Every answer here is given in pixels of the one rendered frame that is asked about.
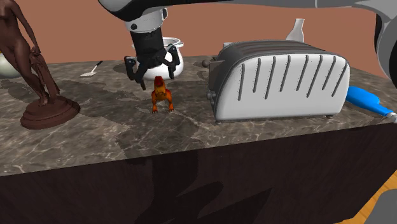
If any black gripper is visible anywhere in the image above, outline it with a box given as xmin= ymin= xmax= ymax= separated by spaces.
xmin=123 ymin=27 xmax=181 ymax=91

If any orange dinosaur toy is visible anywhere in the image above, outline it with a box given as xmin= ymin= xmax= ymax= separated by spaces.
xmin=151 ymin=75 xmax=175 ymax=115

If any brown human figure statue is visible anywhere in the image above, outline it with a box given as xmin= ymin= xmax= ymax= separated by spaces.
xmin=0 ymin=0 xmax=81 ymax=130

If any white and grey toaster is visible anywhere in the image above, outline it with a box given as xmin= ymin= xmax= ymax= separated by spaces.
xmin=202 ymin=39 xmax=351 ymax=125

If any white vase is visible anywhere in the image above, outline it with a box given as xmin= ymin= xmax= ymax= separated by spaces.
xmin=284 ymin=18 xmax=305 ymax=43

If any pale white bowl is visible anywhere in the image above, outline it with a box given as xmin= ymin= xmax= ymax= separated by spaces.
xmin=0 ymin=52 xmax=23 ymax=79

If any dark wooden counter cabinet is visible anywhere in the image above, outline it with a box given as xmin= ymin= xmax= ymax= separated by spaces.
xmin=0 ymin=55 xmax=397 ymax=224

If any white pot with handles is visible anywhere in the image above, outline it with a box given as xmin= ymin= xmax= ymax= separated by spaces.
xmin=131 ymin=36 xmax=185 ymax=82

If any white spatula with black handle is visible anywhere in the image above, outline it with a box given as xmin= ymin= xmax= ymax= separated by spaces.
xmin=80 ymin=60 xmax=104 ymax=78

